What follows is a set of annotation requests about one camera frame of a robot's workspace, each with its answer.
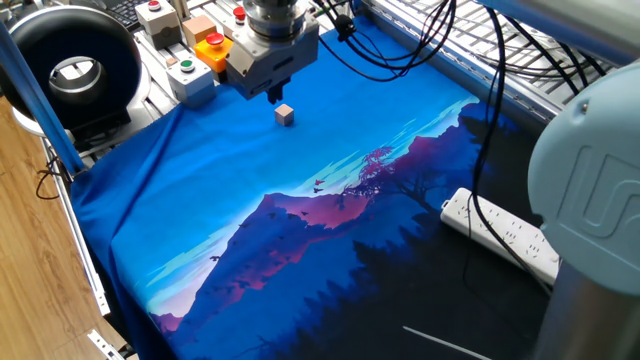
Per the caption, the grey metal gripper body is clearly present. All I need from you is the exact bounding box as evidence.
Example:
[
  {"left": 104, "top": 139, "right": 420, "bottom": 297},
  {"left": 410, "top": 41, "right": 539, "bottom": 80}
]
[{"left": 224, "top": 19, "right": 321, "bottom": 102}]

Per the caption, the small wooden block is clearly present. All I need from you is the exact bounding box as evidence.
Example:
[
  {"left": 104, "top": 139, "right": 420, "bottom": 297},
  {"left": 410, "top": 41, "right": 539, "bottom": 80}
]
[{"left": 274, "top": 103, "right": 296, "bottom": 128}]

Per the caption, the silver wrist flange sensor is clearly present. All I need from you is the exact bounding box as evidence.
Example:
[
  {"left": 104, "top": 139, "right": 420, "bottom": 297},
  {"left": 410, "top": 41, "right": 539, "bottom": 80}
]
[{"left": 241, "top": 0, "right": 309, "bottom": 44}]

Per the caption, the yellow emergency stop box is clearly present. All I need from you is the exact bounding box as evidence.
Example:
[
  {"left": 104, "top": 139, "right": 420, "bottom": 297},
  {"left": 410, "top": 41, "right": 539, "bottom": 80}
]
[{"left": 193, "top": 31, "right": 235, "bottom": 74}]

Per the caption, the red push button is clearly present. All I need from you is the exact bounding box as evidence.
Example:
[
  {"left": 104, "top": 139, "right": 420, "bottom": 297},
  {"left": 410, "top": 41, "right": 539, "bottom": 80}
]
[{"left": 221, "top": 5, "right": 248, "bottom": 39}]

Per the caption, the brown cardboard box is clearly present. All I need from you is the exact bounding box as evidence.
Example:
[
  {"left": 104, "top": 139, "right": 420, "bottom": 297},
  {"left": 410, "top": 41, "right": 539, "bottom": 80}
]
[{"left": 181, "top": 14, "right": 218, "bottom": 49}]

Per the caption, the grey box green button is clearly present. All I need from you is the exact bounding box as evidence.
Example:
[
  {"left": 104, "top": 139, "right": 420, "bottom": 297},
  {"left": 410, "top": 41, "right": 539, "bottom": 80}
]
[{"left": 165, "top": 57, "right": 218, "bottom": 110}]

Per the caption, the grey box red button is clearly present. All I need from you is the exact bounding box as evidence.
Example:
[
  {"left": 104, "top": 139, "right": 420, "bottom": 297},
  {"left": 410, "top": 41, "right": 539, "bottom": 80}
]
[{"left": 134, "top": 0, "right": 183, "bottom": 51}]

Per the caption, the printed mountain landscape cloth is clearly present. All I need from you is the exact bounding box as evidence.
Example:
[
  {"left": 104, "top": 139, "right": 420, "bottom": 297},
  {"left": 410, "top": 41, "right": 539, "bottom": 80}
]
[{"left": 69, "top": 14, "right": 552, "bottom": 360}]

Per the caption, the black keyboard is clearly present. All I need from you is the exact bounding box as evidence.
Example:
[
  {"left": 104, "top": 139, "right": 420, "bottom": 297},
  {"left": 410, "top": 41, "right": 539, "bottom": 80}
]
[{"left": 102, "top": 0, "right": 149, "bottom": 31}]

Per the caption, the white power strip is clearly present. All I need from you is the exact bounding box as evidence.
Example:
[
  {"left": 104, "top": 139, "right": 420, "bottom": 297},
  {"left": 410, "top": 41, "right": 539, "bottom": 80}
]
[{"left": 439, "top": 187, "right": 562, "bottom": 287}]

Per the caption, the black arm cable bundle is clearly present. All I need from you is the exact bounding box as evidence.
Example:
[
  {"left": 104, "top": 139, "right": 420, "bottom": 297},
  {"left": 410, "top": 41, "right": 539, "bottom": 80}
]
[{"left": 313, "top": 0, "right": 458, "bottom": 84}]

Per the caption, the grey aluminium table rail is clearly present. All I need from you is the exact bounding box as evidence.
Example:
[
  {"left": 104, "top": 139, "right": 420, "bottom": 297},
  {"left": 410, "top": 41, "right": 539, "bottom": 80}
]
[{"left": 359, "top": 0, "right": 569, "bottom": 132}]

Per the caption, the long thin black cable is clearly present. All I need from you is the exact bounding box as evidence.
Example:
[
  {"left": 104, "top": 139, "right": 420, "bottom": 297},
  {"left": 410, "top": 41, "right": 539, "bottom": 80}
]
[{"left": 461, "top": 7, "right": 554, "bottom": 297}]

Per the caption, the black ring light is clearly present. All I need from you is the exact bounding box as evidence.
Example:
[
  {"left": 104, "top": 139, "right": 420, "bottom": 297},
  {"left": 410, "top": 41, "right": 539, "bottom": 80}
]
[{"left": 0, "top": 5, "right": 145, "bottom": 133}]

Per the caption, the blue metal post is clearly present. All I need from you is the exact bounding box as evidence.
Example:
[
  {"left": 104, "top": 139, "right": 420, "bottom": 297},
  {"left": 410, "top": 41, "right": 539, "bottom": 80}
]
[{"left": 0, "top": 22, "right": 87, "bottom": 177}]

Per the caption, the black cable on slotted table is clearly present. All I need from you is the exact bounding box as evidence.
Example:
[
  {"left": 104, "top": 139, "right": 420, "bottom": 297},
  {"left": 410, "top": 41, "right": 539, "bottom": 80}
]
[{"left": 492, "top": 27, "right": 617, "bottom": 97}]

